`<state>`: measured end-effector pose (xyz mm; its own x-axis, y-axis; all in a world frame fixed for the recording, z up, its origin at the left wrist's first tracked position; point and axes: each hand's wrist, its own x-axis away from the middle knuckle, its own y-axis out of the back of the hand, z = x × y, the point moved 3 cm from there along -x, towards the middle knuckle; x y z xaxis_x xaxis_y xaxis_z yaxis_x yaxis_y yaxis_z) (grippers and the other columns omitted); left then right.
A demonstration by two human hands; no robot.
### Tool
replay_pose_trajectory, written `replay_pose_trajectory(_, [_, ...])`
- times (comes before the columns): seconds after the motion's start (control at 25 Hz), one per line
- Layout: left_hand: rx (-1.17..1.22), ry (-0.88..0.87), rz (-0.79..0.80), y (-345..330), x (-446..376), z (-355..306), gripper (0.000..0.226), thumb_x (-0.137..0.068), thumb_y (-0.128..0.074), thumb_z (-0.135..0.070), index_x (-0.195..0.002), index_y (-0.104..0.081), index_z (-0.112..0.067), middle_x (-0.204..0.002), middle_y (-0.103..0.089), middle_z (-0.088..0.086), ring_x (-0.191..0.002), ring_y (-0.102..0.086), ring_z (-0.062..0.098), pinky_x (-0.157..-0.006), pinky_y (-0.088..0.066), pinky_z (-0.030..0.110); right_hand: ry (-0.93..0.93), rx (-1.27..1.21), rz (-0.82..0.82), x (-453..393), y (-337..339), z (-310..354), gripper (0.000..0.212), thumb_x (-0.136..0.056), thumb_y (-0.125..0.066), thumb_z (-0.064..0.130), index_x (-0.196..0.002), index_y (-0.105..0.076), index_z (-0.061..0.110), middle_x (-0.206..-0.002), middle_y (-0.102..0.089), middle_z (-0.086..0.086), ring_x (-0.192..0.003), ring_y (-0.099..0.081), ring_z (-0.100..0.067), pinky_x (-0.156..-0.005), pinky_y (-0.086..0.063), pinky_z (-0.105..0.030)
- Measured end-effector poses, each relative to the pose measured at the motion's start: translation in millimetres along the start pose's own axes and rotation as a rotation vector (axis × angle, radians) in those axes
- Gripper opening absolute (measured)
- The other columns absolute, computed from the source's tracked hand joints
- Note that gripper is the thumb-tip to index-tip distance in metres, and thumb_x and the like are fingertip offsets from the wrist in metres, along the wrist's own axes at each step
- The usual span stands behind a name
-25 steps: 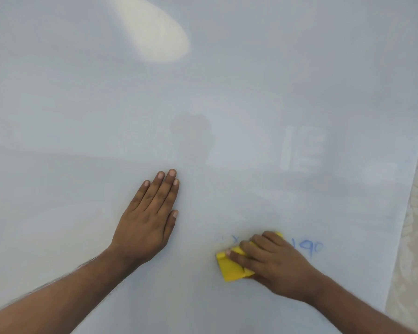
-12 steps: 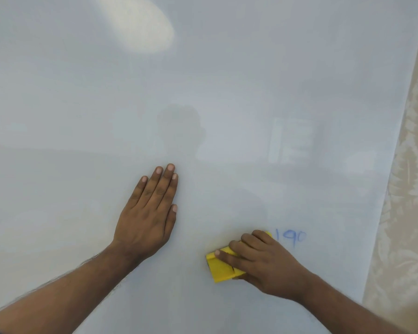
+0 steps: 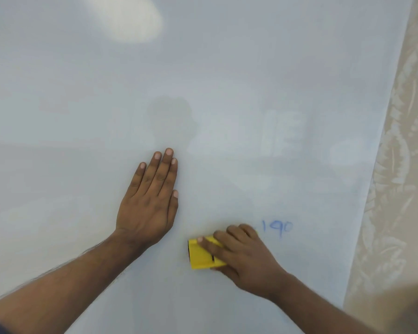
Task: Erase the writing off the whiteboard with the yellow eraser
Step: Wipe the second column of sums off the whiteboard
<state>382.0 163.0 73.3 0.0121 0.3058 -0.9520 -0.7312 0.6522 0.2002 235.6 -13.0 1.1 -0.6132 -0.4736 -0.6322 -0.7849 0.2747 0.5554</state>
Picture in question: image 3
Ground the person's left forearm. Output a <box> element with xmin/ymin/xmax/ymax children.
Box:
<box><xmin>0</xmin><ymin>229</ymin><xmax>151</xmax><ymax>334</ymax></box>

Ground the white whiteboard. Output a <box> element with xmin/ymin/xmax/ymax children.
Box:
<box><xmin>0</xmin><ymin>0</ymin><xmax>414</xmax><ymax>334</ymax></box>

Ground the person's right forearm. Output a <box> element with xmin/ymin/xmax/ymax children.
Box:
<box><xmin>270</xmin><ymin>273</ymin><xmax>378</xmax><ymax>334</ymax></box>

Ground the yellow whiteboard eraser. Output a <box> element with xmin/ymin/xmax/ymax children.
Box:
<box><xmin>187</xmin><ymin>236</ymin><xmax>228</xmax><ymax>270</ymax></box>

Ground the person's right hand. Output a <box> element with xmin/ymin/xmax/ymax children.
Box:
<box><xmin>196</xmin><ymin>224</ymin><xmax>290</xmax><ymax>302</ymax></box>

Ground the person's left hand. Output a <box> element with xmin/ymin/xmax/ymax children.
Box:
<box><xmin>115</xmin><ymin>148</ymin><xmax>179</xmax><ymax>248</ymax></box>

